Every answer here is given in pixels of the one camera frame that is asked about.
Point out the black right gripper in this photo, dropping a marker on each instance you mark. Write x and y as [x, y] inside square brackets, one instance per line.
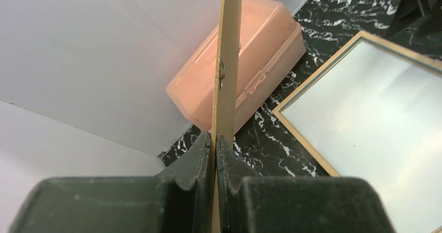
[425, 14]

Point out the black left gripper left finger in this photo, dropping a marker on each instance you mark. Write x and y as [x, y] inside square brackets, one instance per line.
[178, 199]

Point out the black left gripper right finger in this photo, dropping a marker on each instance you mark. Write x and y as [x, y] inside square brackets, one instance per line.
[250, 202]

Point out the blue wooden picture frame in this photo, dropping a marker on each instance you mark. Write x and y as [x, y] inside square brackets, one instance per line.
[310, 121]

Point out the brown cardboard backing board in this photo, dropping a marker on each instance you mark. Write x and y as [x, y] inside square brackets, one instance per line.
[224, 95]

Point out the translucent pink plastic storage box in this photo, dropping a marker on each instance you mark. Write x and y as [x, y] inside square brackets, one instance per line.
[271, 44]

